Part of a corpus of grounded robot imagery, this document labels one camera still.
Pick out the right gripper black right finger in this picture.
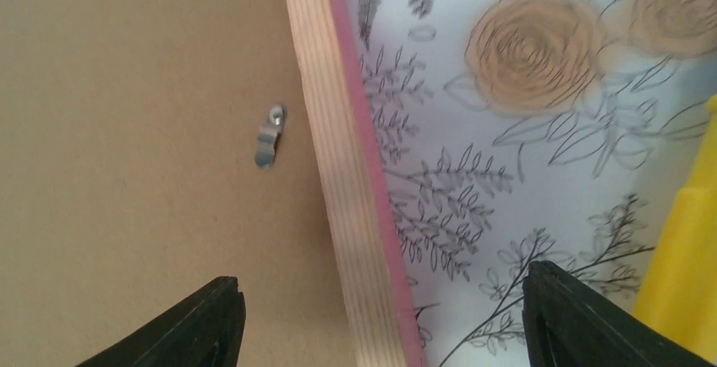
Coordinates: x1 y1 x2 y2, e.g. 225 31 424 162
522 260 711 367

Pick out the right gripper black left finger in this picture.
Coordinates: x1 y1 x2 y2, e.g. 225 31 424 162
79 277 246 367

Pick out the yellow handled screwdriver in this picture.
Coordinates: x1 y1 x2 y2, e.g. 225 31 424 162
632 97 716 366

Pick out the pink wooden photo frame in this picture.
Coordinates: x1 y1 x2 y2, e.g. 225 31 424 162
1 0 408 366

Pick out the floral patterned table mat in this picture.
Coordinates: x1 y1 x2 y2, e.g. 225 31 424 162
345 0 716 366

